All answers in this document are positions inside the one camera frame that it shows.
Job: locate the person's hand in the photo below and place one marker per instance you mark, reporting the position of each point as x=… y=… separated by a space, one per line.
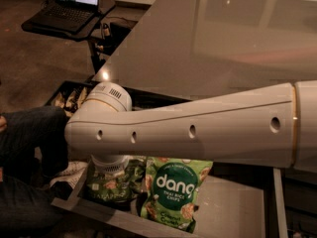
x=3 y=124

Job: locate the black crate with snacks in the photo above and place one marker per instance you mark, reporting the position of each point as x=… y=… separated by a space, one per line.
x=70 y=96

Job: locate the front Dang rice chips bag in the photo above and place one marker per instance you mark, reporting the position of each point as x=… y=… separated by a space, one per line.
x=172 y=188

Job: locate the open grey drawer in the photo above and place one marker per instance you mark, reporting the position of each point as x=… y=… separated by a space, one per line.
x=236 y=201

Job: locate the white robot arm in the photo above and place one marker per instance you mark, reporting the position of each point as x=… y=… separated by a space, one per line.
x=273 y=126

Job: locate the black laptop stand table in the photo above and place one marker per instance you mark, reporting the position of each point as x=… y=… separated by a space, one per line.
x=84 y=34

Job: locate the black laptop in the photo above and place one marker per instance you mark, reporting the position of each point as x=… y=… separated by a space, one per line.
x=66 y=15

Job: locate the white sneaker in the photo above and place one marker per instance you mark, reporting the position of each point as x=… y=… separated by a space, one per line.
x=71 y=174

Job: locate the person's leg in jeans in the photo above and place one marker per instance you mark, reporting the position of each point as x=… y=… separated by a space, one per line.
x=41 y=127
x=26 y=210

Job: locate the Kettle jalapeno chip bag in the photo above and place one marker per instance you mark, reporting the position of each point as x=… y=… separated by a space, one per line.
x=120 y=187

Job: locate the person's near leg in jeans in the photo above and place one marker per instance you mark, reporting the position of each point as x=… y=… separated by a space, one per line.
x=26 y=210

